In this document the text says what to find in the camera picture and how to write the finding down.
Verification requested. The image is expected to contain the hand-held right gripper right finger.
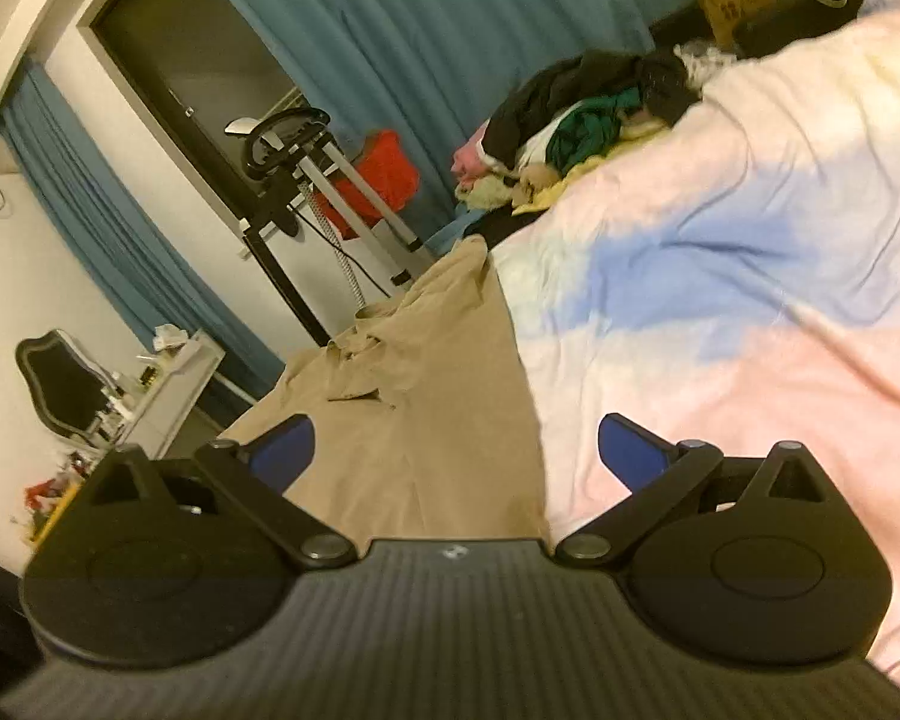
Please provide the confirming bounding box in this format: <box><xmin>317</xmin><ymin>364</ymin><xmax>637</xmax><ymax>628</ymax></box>
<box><xmin>555</xmin><ymin>412</ymin><xmax>850</xmax><ymax>569</ymax></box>

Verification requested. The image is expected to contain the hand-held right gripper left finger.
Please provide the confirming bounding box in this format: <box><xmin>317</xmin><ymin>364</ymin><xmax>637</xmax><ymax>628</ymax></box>
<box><xmin>60</xmin><ymin>412</ymin><xmax>359</xmax><ymax>569</ymax></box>

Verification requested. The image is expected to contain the khaki printed t-shirt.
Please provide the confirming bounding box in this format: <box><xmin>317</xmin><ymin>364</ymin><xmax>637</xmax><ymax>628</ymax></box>
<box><xmin>221</xmin><ymin>234</ymin><xmax>552</xmax><ymax>541</ymax></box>

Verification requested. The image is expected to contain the pile of mixed clothes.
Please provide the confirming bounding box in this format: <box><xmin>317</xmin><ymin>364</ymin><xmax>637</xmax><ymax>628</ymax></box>
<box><xmin>450</xmin><ymin>49</ymin><xmax>702</xmax><ymax>215</ymax></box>

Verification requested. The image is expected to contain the white dressing table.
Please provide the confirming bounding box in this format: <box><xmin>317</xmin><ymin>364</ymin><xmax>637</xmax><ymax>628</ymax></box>
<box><xmin>26</xmin><ymin>330</ymin><xmax>222</xmax><ymax>541</ymax></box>

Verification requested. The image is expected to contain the black metal stand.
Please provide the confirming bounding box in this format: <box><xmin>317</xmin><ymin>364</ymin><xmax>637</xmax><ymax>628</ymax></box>
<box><xmin>238</xmin><ymin>223</ymin><xmax>332</xmax><ymax>347</ymax></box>

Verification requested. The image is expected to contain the group of cosmetic bottles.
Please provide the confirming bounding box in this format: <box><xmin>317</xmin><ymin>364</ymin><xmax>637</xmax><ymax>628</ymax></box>
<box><xmin>67</xmin><ymin>367</ymin><xmax>167</xmax><ymax>481</ymax></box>

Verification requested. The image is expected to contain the pastel tie-dye duvet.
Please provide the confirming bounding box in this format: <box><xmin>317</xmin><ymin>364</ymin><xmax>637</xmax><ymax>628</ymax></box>
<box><xmin>487</xmin><ymin>4</ymin><xmax>900</xmax><ymax>698</ymax></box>

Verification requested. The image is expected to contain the wavy black-framed mirror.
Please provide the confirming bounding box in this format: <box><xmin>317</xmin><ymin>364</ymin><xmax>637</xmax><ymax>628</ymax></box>
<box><xmin>15</xmin><ymin>328</ymin><xmax>117</xmax><ymax>442</ymax></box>

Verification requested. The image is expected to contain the yellow tray of small things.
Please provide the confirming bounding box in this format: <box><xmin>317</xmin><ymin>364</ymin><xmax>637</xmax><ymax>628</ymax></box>
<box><xmin>22</xmin><ymin>474</ymin><xmax>85</xmax><ymax>545</ymax></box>

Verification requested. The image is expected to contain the narrow blue curtain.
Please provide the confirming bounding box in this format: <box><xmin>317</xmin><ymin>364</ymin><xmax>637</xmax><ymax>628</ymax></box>
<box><xmin>0</xmin><ymin>60</ymin><xmax>286</xmax><ymax>406</ymax></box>

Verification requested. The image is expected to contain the wide blue curtain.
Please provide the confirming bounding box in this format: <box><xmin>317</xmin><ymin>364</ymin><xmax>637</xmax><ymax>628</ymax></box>
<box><xmin>187</xmin><ymin>0</ymin><xmax>713</xmax><ymax>256</ymax></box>

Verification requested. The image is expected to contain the black leather armchair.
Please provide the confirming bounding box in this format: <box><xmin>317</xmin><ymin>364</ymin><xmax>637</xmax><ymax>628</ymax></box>
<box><xmin>649</xmin><ymin>0</ymin><xmax>878</xmax><ymax>61</ymax></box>

